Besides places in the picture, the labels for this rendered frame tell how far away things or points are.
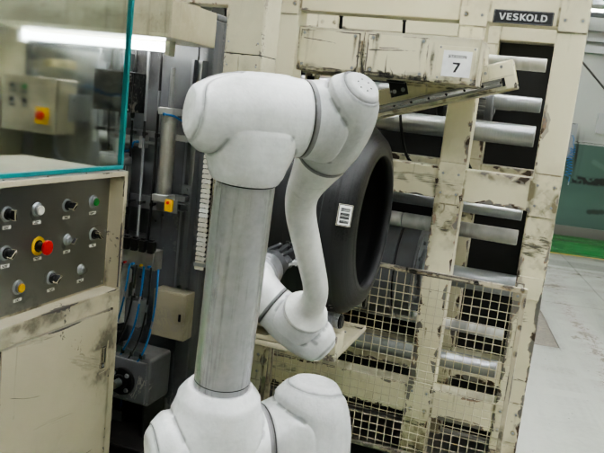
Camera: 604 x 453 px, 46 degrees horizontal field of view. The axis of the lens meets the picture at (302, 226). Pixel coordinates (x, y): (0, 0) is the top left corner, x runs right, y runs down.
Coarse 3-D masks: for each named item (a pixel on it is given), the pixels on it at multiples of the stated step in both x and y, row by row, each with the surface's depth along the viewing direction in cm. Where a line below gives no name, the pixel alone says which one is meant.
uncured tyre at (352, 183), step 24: (384, 144) 217; (288, 168) 200; (360, 168) 199; (384, 168) 230; (336, 192) 194; (360, 192) 199; (384, 192) 243; (336, 216) 194; (360, 216) 250; (384, 216) 240; (288, 240) 198; (336, 240) 195; (360, 240) 249; (384, 240) 239; (336, 264) 198; (360, 264) 245; (288, 288) 208; (336, 288) 202; (360, 288) 215; (336, 312) 216
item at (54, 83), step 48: (0, 0) 162; (48, 0) 176; (96, 0) 194; (0, 48) 164; (48, 48) 179; (96, 48) 197; (0, 96) 166; (48, 96) 182; (96, 96) 200; (0, 144) 169; (48, 144) 185; (96, 144) 204
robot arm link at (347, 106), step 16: (320, 80) 118; (336, 80) 115; (352, 80) 114; (368, 80) 117; (320, 96) 114; (336, 96) 114; (352, 96) 113; (368, 96) 114; (320, 112) 114; (336, 112) 114; (352, 112) 114; (368, 112) 115; (320, 128) 114; (336, 128) 115; (352, 128) 116; (368, 128) 117; (320, 144) 116; (336, 144) 117; (352, 144) 119; (304, 160) 126; (320, 160) 121; (336, 160) 122; (352, 160) 124
